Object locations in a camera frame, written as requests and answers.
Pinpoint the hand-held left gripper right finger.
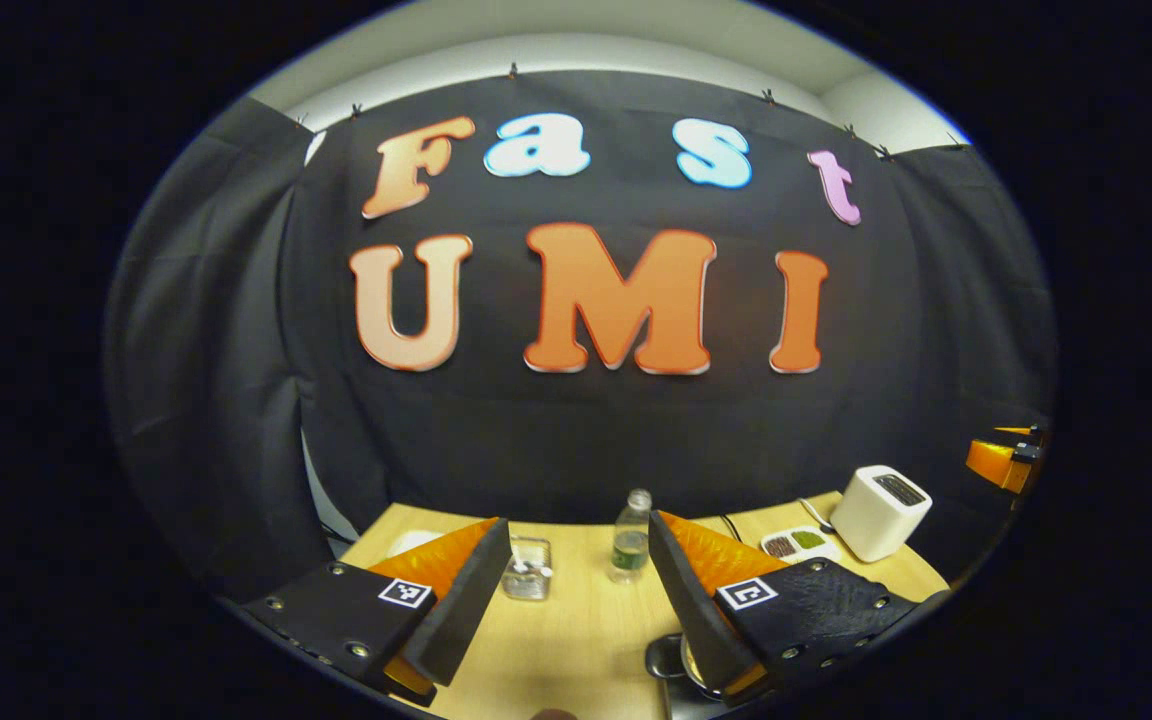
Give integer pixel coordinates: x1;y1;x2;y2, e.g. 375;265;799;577
646;510;947;706

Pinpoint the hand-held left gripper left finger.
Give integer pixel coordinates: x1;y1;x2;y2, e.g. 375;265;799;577
241;517;514;706

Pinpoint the steel pot with black handle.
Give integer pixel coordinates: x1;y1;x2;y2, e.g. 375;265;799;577
644;633;727;701

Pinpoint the white sandwich plate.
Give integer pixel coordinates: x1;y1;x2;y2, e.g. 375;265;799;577
386;530;445;559

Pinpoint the clear plastic water bottle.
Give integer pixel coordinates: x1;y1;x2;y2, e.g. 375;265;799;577
610;489;654;584

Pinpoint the white seasoning dish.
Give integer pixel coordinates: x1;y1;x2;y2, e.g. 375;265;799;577
759;526;842;563

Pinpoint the white toaster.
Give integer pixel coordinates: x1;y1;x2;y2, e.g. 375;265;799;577
829;465;934;563

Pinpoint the metal wire basket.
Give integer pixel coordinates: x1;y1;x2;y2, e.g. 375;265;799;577
501;536;553;601

